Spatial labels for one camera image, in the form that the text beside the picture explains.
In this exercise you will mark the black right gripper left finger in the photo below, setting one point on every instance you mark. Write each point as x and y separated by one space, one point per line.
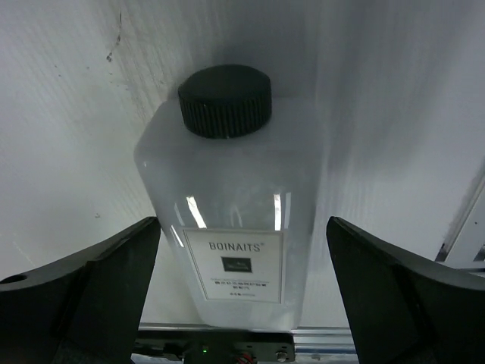
83 308

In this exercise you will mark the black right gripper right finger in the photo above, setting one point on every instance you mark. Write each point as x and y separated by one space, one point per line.
402 307

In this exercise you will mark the frosted white bottle black cap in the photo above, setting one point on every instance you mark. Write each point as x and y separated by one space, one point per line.
233 174

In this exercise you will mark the aluminium mounting rail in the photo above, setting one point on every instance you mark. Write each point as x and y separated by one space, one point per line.
324 340

